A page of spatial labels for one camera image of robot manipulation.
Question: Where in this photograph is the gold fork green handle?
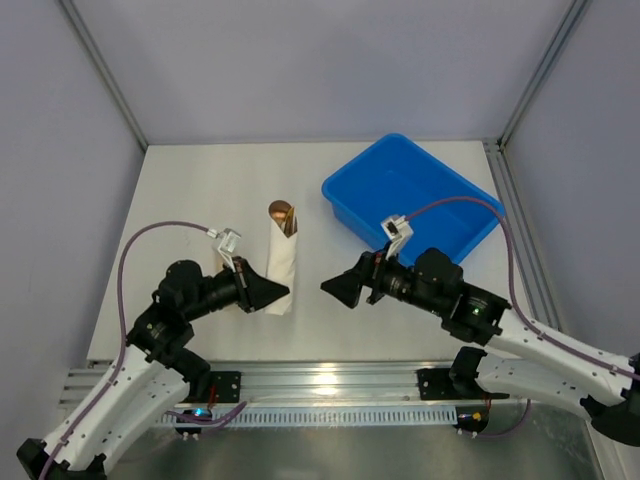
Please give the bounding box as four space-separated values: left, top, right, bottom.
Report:
282 206 298 238

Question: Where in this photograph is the copper spoon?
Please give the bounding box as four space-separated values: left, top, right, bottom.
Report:
268 200 292 225

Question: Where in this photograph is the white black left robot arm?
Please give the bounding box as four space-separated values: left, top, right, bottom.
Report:
17 257 290 479

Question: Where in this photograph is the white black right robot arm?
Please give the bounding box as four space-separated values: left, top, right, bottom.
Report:
321 248 639 447

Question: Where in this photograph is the blue plastic bin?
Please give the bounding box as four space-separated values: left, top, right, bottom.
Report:
321 133 505 266

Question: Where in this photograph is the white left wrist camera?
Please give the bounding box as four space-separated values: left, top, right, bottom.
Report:
206 228 242 271

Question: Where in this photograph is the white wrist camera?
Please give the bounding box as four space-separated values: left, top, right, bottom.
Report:
206 228 242 271
381 215 414 260

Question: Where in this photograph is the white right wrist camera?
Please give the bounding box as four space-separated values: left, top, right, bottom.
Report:
381 215 414 260

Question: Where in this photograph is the aluminium front rail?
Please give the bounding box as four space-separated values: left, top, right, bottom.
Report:
58 359 606 409

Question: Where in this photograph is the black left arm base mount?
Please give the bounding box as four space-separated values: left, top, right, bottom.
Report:
187 371 242 404

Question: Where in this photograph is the white slotted cable duct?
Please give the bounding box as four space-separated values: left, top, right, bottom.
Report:
154 405 459 429

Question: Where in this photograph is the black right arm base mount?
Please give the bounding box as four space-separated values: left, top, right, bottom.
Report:
416 347 489 401

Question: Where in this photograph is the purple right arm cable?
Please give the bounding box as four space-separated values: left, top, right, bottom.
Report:
404 196 640 441

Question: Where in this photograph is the aluminium frame post left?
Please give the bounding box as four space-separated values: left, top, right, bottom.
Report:
55 0 149 153

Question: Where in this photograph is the aluminium frame post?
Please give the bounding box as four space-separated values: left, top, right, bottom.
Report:
55 0 149 153
496 0 592 151

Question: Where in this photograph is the aluminium frame post right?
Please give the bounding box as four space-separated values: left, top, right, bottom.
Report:
496 0 592 151

